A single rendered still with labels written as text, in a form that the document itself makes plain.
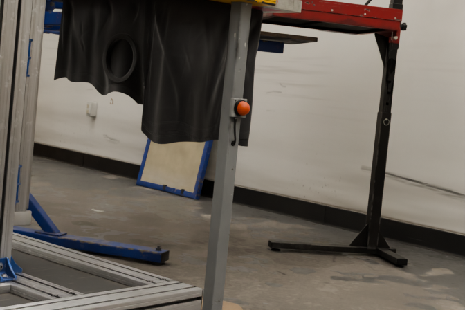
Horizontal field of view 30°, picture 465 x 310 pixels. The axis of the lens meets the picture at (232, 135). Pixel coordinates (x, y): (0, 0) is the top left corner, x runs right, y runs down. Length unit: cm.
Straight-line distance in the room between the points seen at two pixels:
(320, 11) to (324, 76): 127
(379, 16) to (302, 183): 152
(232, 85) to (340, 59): 261
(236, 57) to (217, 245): 50
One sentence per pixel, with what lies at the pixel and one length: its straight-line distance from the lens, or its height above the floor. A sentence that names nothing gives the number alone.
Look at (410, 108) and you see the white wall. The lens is 453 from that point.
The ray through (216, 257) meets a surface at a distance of 231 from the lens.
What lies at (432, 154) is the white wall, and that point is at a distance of 444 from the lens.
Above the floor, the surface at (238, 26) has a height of 86.
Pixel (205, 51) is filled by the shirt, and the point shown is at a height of 80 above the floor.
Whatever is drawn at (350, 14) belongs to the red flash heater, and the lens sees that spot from 371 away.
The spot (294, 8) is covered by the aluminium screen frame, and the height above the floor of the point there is 96.
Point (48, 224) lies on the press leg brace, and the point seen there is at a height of 9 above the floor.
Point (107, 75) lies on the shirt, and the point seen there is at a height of 70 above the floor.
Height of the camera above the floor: 70
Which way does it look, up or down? 3 degrees down
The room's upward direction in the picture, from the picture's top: 6 degrees clockwise
